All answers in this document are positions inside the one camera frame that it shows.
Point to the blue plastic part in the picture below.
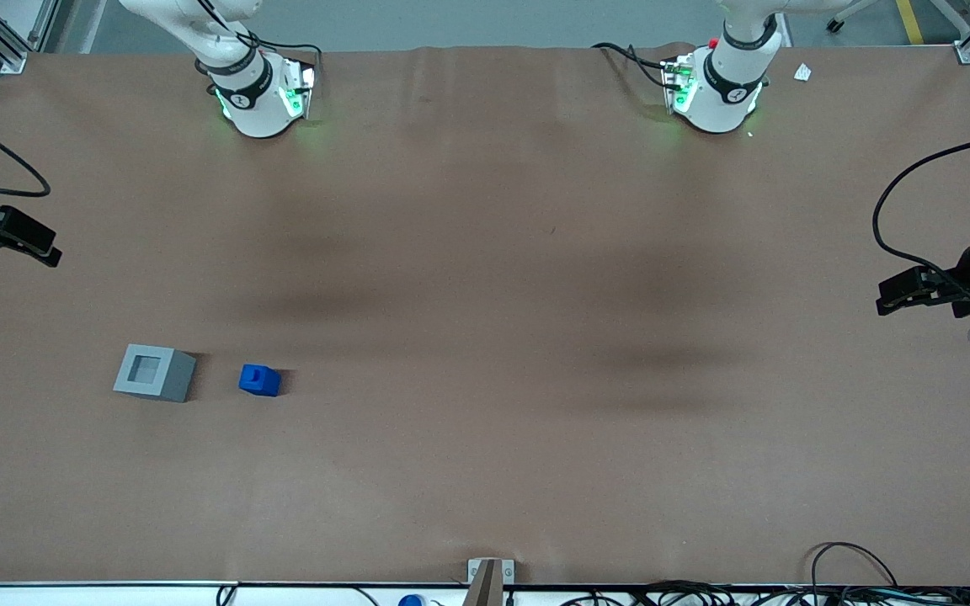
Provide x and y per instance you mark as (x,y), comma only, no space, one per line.
(258,380)

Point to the brown table cover sheet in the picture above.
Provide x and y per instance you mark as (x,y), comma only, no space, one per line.
(485,337)

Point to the blue round cap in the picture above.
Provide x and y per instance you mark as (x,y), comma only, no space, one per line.
(411,601)

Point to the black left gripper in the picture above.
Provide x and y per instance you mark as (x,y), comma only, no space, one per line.
(959,289)

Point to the white chair leg with caster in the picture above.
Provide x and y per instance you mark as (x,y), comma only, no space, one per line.
(835,24)

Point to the metal bracket with brown post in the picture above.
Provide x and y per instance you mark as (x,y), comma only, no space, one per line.
(478,569)

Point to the small white paper scrap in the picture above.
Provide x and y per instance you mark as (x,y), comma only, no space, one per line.
(802,72)

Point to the gray square base block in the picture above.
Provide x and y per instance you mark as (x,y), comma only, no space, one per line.
(148,370)

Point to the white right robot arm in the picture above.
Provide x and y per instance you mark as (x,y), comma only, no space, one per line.
(259,99)

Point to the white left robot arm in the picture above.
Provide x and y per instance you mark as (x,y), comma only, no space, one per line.
(721,94)

